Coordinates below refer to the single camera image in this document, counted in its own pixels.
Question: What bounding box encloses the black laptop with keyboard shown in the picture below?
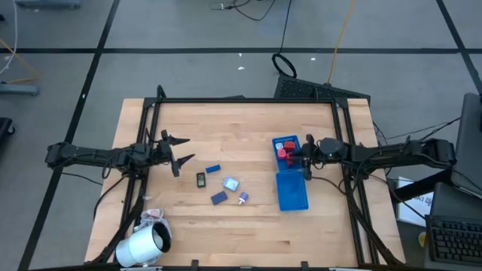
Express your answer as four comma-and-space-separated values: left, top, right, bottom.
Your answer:
423, 182, 482, 268

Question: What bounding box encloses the white floor cable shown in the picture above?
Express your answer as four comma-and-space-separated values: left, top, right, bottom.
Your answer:
0, 0, 19, 75

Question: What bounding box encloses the navy blue rectangular block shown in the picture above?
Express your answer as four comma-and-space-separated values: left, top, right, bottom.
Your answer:
210, 190, 229, 206

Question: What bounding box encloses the thin black floor cable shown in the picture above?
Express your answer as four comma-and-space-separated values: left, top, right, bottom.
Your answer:
209, 0, 278, 22

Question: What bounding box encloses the black diagonal desk bar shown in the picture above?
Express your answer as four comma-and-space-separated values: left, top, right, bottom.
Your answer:
393, 167, 453, 202

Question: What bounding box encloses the black cable with coil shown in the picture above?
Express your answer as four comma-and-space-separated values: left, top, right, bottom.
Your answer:
271, 0, 298, 79

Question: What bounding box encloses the yellow hanging cable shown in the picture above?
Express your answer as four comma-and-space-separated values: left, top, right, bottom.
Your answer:
328, 0, 357, 84

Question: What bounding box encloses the pink white cable bundle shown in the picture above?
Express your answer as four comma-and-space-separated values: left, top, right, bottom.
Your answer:
133, 209, 166, 231

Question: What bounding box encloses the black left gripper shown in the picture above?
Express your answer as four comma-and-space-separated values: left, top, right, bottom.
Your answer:
150, 129, 197, 178

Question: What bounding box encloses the grey metal floor bar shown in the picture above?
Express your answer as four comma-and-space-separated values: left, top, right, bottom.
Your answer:
14, 0, 83, 11
0, 82, 40, 96

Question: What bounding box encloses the black mesh box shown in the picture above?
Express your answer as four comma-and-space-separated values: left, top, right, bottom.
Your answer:
273, 74, 372, 105

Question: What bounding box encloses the light blue square box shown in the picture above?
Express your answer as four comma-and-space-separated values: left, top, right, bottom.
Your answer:
222, 176, 240, 193

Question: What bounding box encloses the white paper sheet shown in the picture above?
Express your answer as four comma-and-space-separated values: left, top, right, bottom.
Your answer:
397, 176, 434, 227

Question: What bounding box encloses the yellow floor cable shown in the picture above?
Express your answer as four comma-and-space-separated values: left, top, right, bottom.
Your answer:
0, 37, 38, 84

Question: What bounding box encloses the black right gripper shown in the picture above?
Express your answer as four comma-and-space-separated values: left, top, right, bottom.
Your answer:
291, 133, 348, 181

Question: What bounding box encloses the black aluminium table frame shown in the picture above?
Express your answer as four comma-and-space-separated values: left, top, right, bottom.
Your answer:
84, 84, 406, 269

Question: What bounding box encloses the blue perforated plastic basket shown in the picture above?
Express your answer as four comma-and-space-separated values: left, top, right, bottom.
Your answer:
275, 169, 310, 212
271, 135, 304, 172

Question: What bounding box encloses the white cylinder black interior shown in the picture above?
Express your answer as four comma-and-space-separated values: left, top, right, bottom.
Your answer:
114, 221, 172, 268

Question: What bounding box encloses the black object at floor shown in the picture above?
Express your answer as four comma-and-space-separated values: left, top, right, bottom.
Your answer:
0, 117, 16, 146

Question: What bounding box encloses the dark grey monitor back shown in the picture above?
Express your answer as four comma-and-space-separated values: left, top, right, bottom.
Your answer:
450, 92, 482, 196

